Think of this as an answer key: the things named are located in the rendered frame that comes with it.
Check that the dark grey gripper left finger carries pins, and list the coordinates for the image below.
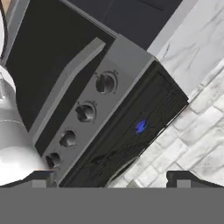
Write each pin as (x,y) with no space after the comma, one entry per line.
(43,177)

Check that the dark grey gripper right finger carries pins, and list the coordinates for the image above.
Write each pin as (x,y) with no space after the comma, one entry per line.
(178,177)

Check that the dark round stove knob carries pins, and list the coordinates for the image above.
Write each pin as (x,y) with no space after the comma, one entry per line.
(67,138)
(106,82)
(53,160)
(85,112)

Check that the white silver rounded object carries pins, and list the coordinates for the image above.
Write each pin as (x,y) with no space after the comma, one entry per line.
(14,145)

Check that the black glass oven door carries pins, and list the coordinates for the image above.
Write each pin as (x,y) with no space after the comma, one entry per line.
(43,52)

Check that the dark navy cupboard front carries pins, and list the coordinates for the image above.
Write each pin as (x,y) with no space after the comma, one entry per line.
(131,17)

